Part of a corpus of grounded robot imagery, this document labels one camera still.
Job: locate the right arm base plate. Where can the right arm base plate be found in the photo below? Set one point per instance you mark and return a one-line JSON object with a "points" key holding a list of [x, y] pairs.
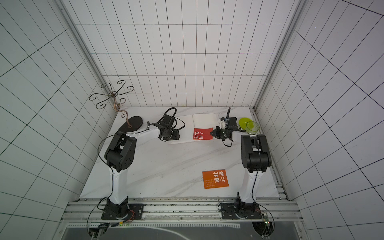
{"points": [[240, 211]]}

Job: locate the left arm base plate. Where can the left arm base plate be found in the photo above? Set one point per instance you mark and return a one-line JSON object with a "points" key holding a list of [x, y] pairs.
{"points": [[124, 212]]}

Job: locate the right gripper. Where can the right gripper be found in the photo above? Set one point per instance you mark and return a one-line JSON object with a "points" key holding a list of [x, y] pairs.
{"points": [[217, 131]]}

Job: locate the aluminium rail frame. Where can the aluminium rail frame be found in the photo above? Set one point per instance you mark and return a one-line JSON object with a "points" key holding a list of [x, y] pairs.
{"points": [[179, 212]]}

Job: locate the red card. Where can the red card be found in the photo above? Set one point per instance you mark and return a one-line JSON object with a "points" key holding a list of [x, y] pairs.
{"points": [[202, 134]]}

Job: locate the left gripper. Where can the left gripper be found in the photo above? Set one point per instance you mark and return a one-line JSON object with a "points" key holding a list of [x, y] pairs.
{"points": [[176, 137]]}

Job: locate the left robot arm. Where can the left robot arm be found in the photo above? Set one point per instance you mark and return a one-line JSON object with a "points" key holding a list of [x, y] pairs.
{"points": [[120, 153]]}

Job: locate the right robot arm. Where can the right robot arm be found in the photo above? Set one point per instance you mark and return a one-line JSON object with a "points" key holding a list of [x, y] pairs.
{"points": [[255, 158]]}

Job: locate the clear green cup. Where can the clear green cup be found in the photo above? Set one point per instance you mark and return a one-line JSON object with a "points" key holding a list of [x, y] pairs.
{"points": [[252, 127]]}

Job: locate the orange card lower right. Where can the orange card lower right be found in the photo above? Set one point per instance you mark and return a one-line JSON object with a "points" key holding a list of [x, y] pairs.
{"points": [[215, 179]]}

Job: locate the metal jewelry stand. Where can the metal jewelry stand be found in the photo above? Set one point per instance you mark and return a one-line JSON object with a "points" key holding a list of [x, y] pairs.
{"points": [[131, 124]]}

